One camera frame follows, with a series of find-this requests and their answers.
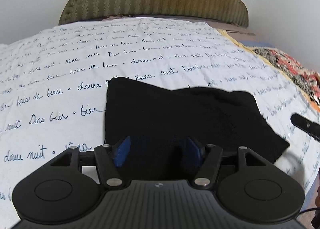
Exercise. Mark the black pants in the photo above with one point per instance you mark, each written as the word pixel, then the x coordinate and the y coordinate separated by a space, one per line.
pixel 160 121

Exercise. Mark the white script-print bed sheet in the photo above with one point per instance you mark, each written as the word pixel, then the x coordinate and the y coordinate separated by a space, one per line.
pixel 54 85

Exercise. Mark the floral patterned blanket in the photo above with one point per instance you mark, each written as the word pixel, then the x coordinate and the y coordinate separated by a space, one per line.
pixel 305 79

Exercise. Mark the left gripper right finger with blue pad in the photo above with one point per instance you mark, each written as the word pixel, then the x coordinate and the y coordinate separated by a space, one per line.
pixel 204 163

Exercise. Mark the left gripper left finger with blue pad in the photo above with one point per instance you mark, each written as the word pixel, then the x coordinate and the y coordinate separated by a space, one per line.
pixel 109 159

